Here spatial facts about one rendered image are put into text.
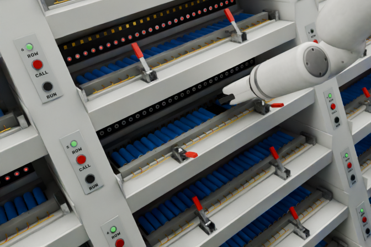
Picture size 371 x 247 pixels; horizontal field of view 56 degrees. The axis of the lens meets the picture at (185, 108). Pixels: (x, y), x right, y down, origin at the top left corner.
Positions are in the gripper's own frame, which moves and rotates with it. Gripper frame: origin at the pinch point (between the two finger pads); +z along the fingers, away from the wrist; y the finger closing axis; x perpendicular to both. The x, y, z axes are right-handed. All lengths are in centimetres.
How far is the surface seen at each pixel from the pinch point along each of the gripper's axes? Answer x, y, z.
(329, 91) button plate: 12.0, -28.3, -5.4
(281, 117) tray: 11.5, -9.4, -4.2
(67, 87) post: -16.1, 39.1, -10.8
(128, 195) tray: 8.6, 36.5, -5.0
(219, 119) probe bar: 4.1, 6.9, -1.9
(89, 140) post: -5.3, 39.2, -8.5
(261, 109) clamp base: 6.8, -4.2, -4.9
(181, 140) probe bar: 4.2, 18.7, -1.8
